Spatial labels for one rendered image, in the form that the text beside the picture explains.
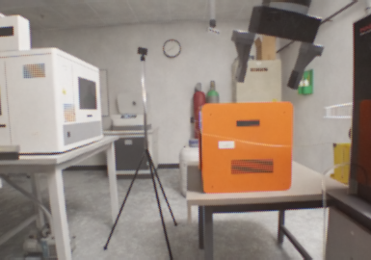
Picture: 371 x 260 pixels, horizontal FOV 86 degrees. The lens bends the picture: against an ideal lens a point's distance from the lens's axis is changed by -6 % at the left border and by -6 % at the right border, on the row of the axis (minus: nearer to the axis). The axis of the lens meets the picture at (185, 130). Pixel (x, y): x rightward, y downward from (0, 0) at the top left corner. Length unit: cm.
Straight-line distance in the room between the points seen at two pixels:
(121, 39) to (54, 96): 331
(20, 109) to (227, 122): 104
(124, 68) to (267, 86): 262
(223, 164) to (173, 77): 322
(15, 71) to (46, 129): 33
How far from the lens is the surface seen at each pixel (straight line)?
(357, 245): 102
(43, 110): 125
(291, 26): 49
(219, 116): 98
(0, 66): 142
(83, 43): 468
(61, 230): 136
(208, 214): 105
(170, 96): 406
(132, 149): 352
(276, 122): 105
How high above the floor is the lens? 110
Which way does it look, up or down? 5 degrees down
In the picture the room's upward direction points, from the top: 2 degrees counter-clockwise
